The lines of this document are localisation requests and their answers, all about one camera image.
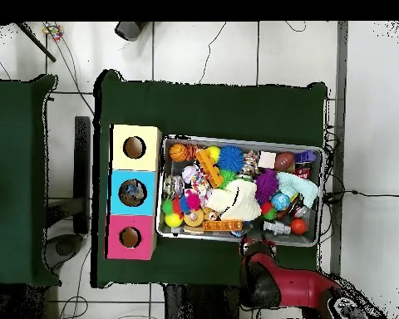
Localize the wooden box three holes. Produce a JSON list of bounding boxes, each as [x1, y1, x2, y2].
[[106, 124, 164, 260]]

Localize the black power cable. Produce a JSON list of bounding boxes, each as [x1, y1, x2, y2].
[[322, 188, 399, 204]]

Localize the blue spiky ball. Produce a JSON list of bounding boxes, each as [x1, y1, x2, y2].
[[218, 145, 246, 173]]

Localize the grey round base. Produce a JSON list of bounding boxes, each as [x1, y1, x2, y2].
[[45, 233, 87, 270]]

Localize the purple spiky ball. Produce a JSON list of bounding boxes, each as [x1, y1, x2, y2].
[[255, 169, 280, 206]]

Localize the black upright bar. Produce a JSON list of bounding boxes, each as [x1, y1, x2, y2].
[[73, 115, 93, 235]]

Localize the yellow ball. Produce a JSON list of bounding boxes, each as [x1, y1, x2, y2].
[[207, 145, 222, 164]]

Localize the dark green side table cloth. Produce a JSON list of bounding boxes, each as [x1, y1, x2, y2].
[[0, 72, 60, 288]]

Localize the long orange toy brick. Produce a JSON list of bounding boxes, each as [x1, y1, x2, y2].
[[202, 219, 244, 233]]

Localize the brown toy football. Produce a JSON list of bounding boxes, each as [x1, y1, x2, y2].
[[275, 151, 297, 171]]

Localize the cream knitted cloth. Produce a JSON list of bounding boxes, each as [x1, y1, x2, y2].
[[205, 179, 263, 223]]

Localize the clear shallow mesh bin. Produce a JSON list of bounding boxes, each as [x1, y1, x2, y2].
[[156, 135, 323, 247]]

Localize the red orange ball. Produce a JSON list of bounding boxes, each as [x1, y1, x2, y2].
[[289, 218, 308, 237]]

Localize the orange toy brick round studs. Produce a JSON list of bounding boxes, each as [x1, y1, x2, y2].
[[195, 148, 225, 189]]

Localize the grey object on floor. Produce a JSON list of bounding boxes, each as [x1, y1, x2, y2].
[[115, 21, 150, 42]]

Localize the light blue cloth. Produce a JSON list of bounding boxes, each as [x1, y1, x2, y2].
[[276, 172, 320, 210]]

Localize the black stick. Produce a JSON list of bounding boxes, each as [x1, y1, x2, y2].
[[12, 22, 57, 63]]

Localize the small orange basketball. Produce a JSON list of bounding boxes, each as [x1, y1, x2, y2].
[[169, 142, 190, 163]]

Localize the small colourful item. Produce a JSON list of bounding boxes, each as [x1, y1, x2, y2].
[[42, 22, 65, 42]]

